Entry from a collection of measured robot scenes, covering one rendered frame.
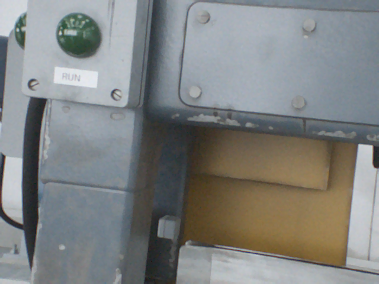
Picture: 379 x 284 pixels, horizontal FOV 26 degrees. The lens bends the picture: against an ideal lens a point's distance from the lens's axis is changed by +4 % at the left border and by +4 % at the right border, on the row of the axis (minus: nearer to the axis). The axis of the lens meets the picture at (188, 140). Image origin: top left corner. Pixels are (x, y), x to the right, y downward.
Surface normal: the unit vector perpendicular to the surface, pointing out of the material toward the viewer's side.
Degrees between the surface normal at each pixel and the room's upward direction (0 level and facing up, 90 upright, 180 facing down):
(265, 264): 90
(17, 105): 90
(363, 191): 90
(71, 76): 90
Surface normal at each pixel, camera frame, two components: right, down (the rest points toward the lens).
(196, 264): 0.07, 0.06
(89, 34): 0.50, 0.03
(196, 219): -0.18, 0.04
